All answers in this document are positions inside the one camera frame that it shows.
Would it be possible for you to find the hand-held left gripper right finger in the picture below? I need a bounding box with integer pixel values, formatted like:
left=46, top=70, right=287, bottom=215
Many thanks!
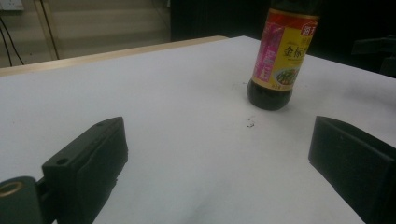
left=307, top=115, right=396, bottom=224

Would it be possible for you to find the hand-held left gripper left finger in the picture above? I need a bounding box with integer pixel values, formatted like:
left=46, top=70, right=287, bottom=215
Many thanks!
left=41, top=116, right=129, bottom=224

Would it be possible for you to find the dark soy sauce bottle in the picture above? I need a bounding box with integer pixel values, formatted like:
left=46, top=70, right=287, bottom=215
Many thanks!
left=247, top=0, right=321, bottom=111

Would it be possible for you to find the white topped wooden table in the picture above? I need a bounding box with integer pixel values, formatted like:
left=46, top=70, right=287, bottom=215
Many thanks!
left=0, top=35, right=396, bottom=224

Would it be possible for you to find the black metal stand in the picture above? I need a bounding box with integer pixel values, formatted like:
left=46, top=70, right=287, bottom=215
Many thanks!
left=350, top=35, right=396, bottom=78

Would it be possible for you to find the black curtain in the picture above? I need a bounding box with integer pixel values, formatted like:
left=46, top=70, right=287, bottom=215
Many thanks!
left=170, top=0, right=396, bottom=77

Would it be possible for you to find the black wall cable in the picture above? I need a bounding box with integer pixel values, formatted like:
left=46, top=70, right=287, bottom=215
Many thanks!
left=0, top=15, right=25, bottom=66
left=0, top=28, right=13, bottom=67

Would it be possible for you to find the beige vertical wall strip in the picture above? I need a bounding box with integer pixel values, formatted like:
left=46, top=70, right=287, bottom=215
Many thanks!
left=32, top=0, right=61, bottom=61

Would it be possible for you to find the white wall socket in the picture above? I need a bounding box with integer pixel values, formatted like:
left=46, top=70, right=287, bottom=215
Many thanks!
left=0, top=0, right=25, bottom=12

